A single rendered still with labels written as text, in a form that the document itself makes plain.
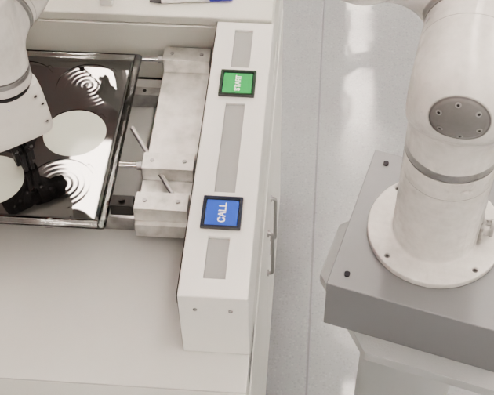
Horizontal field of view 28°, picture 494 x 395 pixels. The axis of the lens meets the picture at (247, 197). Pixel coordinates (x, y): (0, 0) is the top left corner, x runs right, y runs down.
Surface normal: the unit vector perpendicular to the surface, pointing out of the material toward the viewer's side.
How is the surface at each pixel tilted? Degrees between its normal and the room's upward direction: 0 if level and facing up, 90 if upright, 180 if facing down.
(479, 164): 92
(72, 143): 0
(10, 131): 88
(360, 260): 2
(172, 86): 0
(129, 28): 90
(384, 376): 90
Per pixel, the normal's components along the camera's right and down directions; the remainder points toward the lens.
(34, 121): 0.53, 0.63
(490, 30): 0.20, -0.53
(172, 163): -0.01, -0.64
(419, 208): -0.68, 0.59
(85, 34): -0.07, 0.77
